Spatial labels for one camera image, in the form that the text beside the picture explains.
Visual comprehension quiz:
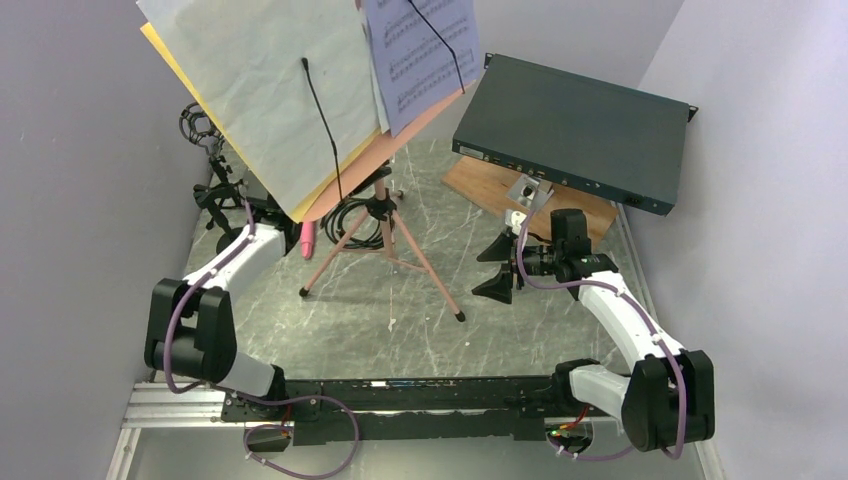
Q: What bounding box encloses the dark teal rack unit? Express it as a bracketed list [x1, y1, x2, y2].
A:
[452, 54, 698, 216]

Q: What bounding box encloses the pink small microphone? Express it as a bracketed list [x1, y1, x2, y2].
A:
[300, 221, 316, 260]

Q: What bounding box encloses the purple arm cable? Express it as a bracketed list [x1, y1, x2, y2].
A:
[162, 198, 360, 480]
[515, 208, 690, 462]

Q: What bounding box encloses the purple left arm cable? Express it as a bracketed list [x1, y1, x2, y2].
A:
[162, 198, 360, 480]

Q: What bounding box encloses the blue sheet music page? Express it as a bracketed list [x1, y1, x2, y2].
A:
[362, 0, 483, 136]

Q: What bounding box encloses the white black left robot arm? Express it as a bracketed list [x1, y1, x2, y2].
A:
[144, 205, 301, 420]

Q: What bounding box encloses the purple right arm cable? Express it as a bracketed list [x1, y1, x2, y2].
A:
[515, 208, 690, 462]

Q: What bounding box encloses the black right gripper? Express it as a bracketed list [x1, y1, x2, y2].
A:
[473, 233, 563, 304]

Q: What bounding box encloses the coiled black cable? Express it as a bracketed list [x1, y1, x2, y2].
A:
[321, 195, 392, 252]

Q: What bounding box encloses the black round-base mic stand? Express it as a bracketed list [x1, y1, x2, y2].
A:
[193, 183, 243, 254]

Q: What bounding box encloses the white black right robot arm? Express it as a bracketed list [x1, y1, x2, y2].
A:
[472, 209, 715, 459]

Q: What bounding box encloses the grey paper sheet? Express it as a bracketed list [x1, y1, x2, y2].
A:
[139, 1, 379, 220]

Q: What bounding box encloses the silver metal bracket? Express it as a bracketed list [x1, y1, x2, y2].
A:
[506, 174, 553, 212]

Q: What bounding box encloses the black tripod mic stand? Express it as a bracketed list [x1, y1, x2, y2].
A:
[178, 102, 243, 186]

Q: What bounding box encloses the wooden board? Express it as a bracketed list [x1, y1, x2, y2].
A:
[441, 157, 618, 251]

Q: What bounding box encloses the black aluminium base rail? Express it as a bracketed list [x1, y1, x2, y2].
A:
[105, 374, 723, 480]

